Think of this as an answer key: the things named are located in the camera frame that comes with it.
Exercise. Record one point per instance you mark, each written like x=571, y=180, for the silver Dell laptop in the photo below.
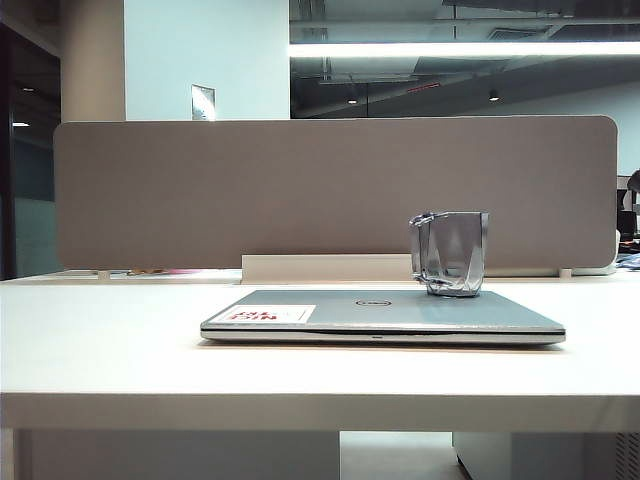
x=400, y=320

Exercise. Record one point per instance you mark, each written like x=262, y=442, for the brown fabric desk divider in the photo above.
x=250, y=200

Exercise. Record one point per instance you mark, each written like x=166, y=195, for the white red-lettered sticker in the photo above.
x=265, y=314

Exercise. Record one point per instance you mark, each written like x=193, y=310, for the flat pink paper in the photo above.
x=182, y=271

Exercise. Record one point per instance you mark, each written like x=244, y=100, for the flat orange item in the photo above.
x=145, y=271

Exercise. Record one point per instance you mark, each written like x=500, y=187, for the long white ceiling light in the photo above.
x=450, y=49

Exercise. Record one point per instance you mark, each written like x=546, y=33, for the white desk support panel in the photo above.
x=175, y=457

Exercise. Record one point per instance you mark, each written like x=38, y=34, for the blue cloth bundle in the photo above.
x=628, y=260

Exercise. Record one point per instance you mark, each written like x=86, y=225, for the white under-desk cabinet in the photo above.
x=550, y=460

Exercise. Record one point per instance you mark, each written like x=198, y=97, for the seated dark-haired person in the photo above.
x=634, y=181

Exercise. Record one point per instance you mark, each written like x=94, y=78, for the small white wall poster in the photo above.
x=203, y=102

